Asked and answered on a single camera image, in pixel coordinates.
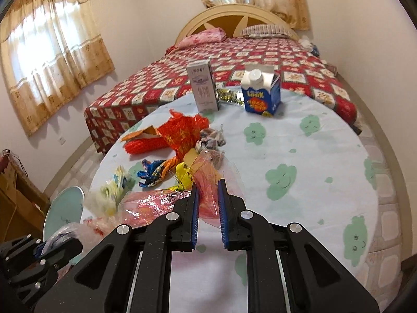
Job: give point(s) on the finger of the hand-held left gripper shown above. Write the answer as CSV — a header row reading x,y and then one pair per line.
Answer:
x,y
19,247
29,280

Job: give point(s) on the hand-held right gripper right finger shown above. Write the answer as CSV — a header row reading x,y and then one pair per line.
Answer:
x,y
223,215

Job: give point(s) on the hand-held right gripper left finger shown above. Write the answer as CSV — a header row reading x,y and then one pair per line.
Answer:
x,y
194,215

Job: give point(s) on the pink transparent cellophane wrapper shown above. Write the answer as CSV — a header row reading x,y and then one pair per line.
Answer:
x,y
208,199

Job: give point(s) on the clear plastic bag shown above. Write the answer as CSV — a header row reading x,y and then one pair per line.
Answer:
x,y
79,234

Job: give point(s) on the plaid cloth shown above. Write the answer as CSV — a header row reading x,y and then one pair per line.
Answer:
x,y
210,140

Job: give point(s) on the yellow crumpled wrapper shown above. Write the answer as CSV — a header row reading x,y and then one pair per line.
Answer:
x,y
184,172

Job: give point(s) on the wooden cabinet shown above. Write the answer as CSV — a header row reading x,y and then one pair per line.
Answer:
x,y
19,199

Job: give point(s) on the light blue round stool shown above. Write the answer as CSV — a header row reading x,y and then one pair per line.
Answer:
x,y
63,208

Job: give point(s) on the blue and orange crumpled wrapper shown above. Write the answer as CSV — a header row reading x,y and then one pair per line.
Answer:
x,y
154,171

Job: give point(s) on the red plastic bag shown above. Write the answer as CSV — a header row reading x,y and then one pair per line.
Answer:
x,y
182,132

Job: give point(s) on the red foam mesh sleeve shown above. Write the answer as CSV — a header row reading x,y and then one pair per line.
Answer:
x,y
143,146

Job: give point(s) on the pale yellow and white wrapper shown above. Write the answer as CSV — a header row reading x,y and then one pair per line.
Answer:
x,y
107,192

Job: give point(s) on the orange snack wrapper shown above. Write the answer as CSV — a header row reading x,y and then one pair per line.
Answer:
x,y
138,134

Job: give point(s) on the round table with tablecloth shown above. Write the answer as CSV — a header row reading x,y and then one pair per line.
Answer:
x,y
293,143

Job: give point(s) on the gold and black foil wrapper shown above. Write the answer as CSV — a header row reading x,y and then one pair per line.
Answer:
x,y
229,97

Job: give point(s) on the blue and white drink carton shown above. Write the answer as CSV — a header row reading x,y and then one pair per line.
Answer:
x,y
262,97

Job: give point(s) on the grey milk carton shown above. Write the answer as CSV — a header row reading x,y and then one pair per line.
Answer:
x,y
203,88

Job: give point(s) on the red patterned bedspread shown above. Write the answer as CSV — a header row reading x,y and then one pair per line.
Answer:
x,y
156,81

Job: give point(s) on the pink pillow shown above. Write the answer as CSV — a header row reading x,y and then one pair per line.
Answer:
x,y
202,37

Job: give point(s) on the striped pillow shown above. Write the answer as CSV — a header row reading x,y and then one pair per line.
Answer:
x,y
267,31

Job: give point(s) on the pile of white and blue clothes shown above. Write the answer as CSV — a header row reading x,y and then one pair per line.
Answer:
x,y
309,45

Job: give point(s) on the cream wooden headboard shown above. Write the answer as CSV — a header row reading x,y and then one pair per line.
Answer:
x,y
224,11

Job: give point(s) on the white wall socket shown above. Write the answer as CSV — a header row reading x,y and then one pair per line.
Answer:
x,y
62,141

